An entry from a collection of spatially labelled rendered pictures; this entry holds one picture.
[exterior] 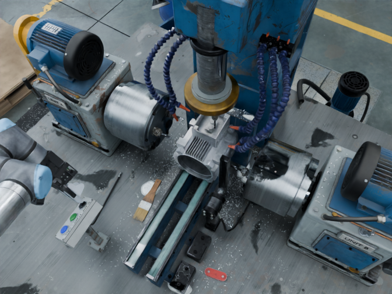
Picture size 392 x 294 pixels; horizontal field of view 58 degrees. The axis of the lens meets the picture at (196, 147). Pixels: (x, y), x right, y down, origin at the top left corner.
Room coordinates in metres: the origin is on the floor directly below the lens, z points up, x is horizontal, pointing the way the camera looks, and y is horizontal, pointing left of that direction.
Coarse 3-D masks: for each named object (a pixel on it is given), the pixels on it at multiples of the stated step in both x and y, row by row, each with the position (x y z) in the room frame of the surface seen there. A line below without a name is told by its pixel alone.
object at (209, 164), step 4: (228, 128) 0.75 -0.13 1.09; (232, 128) 0.75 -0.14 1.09; (180, 148) 0.67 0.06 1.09; (180, 152) 0.65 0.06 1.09; (208, 160) 0.61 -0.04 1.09; (208, 164) 0.59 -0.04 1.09; (212, 164) 0.60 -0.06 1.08; (180, 168) 0.66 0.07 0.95; (208, 168) 0.59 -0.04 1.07; (208, 180) 0.59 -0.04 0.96; (212, 180) 0.59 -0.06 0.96
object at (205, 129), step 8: (200, 120) 0.77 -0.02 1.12; (208, 120) 0.77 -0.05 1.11; (216, 120) 0.77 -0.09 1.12; (224, 120) 0.76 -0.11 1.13; (192, 128) 0.72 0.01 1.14; (200, 128) 0.74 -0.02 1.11; (208, 128) 0.72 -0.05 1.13; (216, 128) 0.73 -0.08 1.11; (224, 128) 0.73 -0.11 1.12; (192, 136) 0.72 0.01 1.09; (200, 136) 0.70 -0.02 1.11; (208, 136) 0.68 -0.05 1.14; (216, 136) 0.68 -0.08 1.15; (216, 144) 0.67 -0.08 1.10
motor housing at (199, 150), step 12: (228, 132) 0.74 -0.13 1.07; (192, 144) 0.67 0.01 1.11; (204, 144) 0.68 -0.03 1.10; (228, 144) 0.69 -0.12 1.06; (180, 156) 0.68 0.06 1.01; (192, 156) 0.63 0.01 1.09; (204, 156) 0.62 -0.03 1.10; (228, 156) 0.67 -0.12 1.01; (192, 168) 0.66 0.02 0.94; (204, 168) 0.65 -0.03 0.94; (216, 168) 0.60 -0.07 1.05
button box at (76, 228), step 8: (88, 200) 0.49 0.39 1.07; (88, 208) 0.46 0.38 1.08; (96, 208) 0.46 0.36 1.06; (80, 216) 0.43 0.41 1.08; (88, 216) 0.43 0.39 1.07; (64, 224) 0.42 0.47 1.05; (72, 224) 0.40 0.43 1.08; (80, 224) 0.41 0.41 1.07; (88, 224) 0.41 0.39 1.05; (72, 232) 0.38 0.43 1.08; (80, 232) 0.38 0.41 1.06; (64, 240) 0.35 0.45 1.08; (72, 240) 0.35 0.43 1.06
